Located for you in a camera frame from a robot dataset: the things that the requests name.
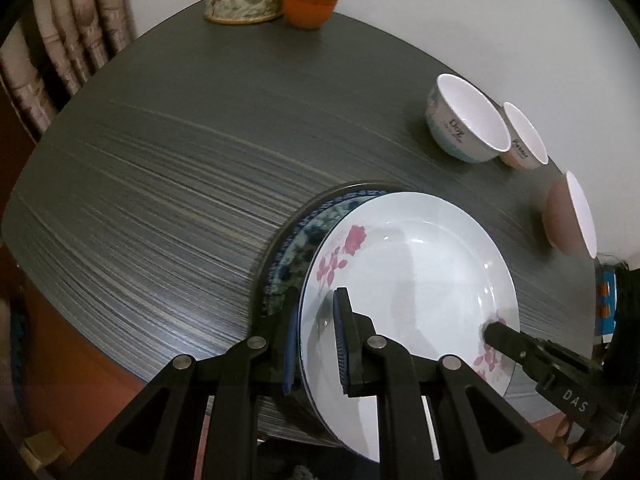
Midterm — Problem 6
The white pink-flower plate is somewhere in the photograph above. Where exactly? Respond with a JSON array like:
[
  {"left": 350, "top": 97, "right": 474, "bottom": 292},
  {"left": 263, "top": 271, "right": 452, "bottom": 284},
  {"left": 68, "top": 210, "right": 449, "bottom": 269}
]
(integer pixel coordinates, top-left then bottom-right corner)
[{"left": 297, "top": 192, "right": 520, "bottom": 462}]

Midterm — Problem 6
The large blue floral plate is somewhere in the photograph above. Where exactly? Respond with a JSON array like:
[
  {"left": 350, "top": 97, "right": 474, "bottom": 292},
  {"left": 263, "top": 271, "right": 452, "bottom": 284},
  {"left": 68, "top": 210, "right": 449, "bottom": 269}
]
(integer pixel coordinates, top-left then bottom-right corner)
[{"left": 257, "top": 182, "right": 396, "bottom": 321}]

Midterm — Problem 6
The large pink bowl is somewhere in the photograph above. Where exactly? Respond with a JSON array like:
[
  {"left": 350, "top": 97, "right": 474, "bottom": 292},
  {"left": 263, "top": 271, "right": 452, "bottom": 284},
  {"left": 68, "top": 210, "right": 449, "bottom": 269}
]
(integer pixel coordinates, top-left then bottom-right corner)
[{"left": 542, "top": 171, "right": 598, "bottom": 259}]

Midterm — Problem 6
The white bowl pink base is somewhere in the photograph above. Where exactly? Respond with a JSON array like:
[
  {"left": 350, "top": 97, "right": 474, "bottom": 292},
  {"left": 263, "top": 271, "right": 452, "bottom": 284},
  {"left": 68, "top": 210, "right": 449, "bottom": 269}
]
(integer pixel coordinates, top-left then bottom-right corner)
[{"left": 500, "top": 102, "right": 549, "bottom": 170}]

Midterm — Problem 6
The white bowl blue base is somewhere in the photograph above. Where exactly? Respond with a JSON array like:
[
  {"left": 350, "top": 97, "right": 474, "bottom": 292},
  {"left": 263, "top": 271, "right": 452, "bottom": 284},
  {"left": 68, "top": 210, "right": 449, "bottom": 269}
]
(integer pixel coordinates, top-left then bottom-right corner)
[{"left": 425, "top": 74, "right": 511, "bottom": 164}]

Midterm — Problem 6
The right hand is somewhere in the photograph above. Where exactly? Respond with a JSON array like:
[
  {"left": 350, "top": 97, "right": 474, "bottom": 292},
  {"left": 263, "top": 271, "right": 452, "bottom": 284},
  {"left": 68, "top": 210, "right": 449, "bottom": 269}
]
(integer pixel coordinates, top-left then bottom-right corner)
[{"left": 551, "top": 417, "right": 617, "bottom": 479}]

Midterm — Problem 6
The blue orange box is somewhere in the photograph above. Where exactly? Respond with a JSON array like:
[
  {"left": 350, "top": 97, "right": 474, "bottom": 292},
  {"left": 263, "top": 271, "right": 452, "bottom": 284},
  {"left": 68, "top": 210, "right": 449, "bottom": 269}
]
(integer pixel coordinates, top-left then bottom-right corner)
[{"left": 594, "top": 266, "right": 617, "bottom": 344}]

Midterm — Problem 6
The beige patterned curtain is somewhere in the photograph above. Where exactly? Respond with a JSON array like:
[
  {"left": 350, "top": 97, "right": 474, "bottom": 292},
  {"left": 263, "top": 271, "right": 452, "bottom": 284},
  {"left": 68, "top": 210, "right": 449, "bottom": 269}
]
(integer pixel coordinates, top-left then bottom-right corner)
[{"left": 1, "top": 0, "right": 134, "bottom": 141}]

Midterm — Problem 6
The orange lidded cup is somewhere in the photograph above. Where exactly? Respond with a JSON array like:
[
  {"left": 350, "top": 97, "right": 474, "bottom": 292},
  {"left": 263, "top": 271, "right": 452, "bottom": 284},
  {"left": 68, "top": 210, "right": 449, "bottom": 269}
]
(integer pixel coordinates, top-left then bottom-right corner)
[{"left": 282, "top": 0, "right": 340, "bottom": 29}]

